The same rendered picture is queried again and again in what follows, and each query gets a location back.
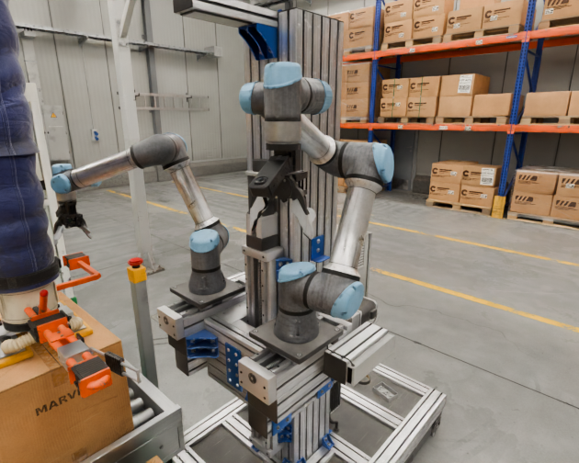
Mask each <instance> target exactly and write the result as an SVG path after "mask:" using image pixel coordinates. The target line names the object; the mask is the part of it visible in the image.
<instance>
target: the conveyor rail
mask: <svg viewBox="0 0 579 463"><path fill-rule="evenodd" d="M125 368H126V367H125ZM126 372H127V373H128V374H130V375H132V376H134V377H135V378H137V376H136V372H134V371H132V370H130V369H128V368H126ZM140 377H141V381H142V382H141V383H139V384H138V382H136V381H134V380H132V379H130V378H127V380H128V387H129V388H131V389H132V390H133V392H134V400H136V399H137V398H142V400H143V403H144V408H143V409H144V410H146V409H148V408H152V409H153V412H154V416H155V417H156V416H158V415H159V414H161V413H163V412H165V411H167V410H168V409H170V408H172V407H173V406H175V404H174V403H173V402H172V401H170V400H169V399H168V398H167V397H166V396H165V395H164V394H163V393H162V392H161V391H160V390H159V389H158V388H156V387H155V385H154V384H153V383H151V382H150V381H149V380H148V379H147V378H146V377H145V376H144V375H143V374H141V373H140Z"/></svg>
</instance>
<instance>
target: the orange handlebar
mask: <svg viewBox="0 0 579 463"><path fill-rule="evenodd" d="M77 265H78V266H79V267H81V268H82V269H84V270H85V271H86V272H87V273H88V274H90V275H91V276H87V277H81V278H77V279H75V280H71V281H68V282H64V283H61V284H58V285H56V288H57V291H59V290H62V289H66V288H71V287H74V286H77V285H81V284H84V283H87V282H90V281H94V280H97V279H99V278H100V277H101V275H100V273H99V272H97V271H96V270H95V269H94V268H92V267H91V266H89V265H87V264H86V263H85V262H83V261H77ZM24 312H25V313H26V314H27V315H28V316H29V318H30V317H33V316H36V315H37V314H36V313H35V311H34V310H33V309H31V308H30V307H26V308H25V309H24ZM57 330H58V331H59V332H56V333H52V332H51V331H50V330H45V331H44V332H43V336H44V337H45V338H46V339H47V341H48V345H49V346H50V347H51V349H52V350H53V351H54V350H55V351H56V352H57V348H58V347H60V346H63V345H66V344H69V343H72V342H74V341H77V340H78V339H77V338H76V337H75V336H74V332H73V331H72V330H71V329H70V328H66V327H65V325H63V324H61V325H59V326H58V328H57ZM57 353H58V352H57ZM89 357H92V355H91V353H90V352H84V353H83V354H82V358H83V359H84V360H86V359H87V358H89ZM76 363H77V362H76V361H75V360H74V358H69V359H68V360H67V361H66V365H67V366H68V367H69V366H71V365H74V364H76ZM109 381H110V375H106V376H104V377H102V378H100V379H98V380H95V381H92V382H90V383H89V384H88V385H87V387H86V388H87V389H88V390H98V389H101V388H103V387H104V386H106V385H107V384H108V383H109Z"/></svg>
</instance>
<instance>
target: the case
mask: <svg viewBox="0 0 579 463"><path fill-rule="evenodd" d="M58 297H59V301H60V300H62V301H63V302H64V303H65V304H66V305H67V306H69V307H70V308H71V309H72V310H73V311H74V312H75V313H76V314H77V315H78V316H79V317H80V318H81V319H82V320H83V321H84V322H85V323H86V324H88V325H89V326H90V327H91V328H92V329H93V333H92V334H90V335H88V336H86V337H84V339H85V343H86V345H87V346H88V347H89V348H90V347H91V346H92V347H94V348H95V349H97V350H99V351H101V352H103V353H106V352H107V351H110V352H112V353H114V354H116V355H118V356H121V357H123V358H124V355H123V349H122V342H121V340H120V339H119V338H118V337H117V336H116V335H115V334H114V333H112V332H111V331H110V330H109V329H107V328H106V327H105V326H104V325H102V324H101V323H100V322H98V321H97V320H96V319H95V318H93V317H92V316H91V315H90V314H88V313H87V312H86V311H84V310H83V309H82V308H81V307H79V306H78V305H77V304H76V303H74V302H73V301H72V300H71V299H69V298H68V297H67V296H66V295H64V294H63V293H62V292H61V291H60V292H58ZM29 348H30V349H31V350H32V352H33V357H30V358H27V359H25V360H22V361H19V362H17V363H15V364H12V365H10V366H7V367H3V368H0V463H80V462H82V461H83V460H85V459H87V458H88V457H91V456H92V455H94V454H95V453H96V452H98V451H100V450H101V449H103V448H105V447H106V446H108V445H110V444H112V443H113V442H115V441H117V440H118V439H120V438H122V437H123V436H124V435H126V434H128V433H130V432H131V431H133V430H134V424H133V418H132V411H131V400H130V394H129V387H128V380H127V377H125V376H124V377H122V376H120V375H118V374H116V373H114V372H112V371H110V373H111V378H112V385H110V386H108V387H106V388H104V389H102V390H100V391H98V392H96V393H94V394H92V395H90V396H88V397H86V398H83V399H82V398H81V395H80V391H79V389H78V388H77V387H76V386H75V385H74V384H71V383H70V379H69V375H68V372H67V370H66V369H65V368H64V367H63V365H62V364H61V362H60V361H59V358H58V353H57V352H56V351H55V350H54V351H53V350H52V349H51V347H50V346H49V345H48V342H45V343H43V344H41V343H40V342H38V343H35V344H32V345H29Z"/></svg>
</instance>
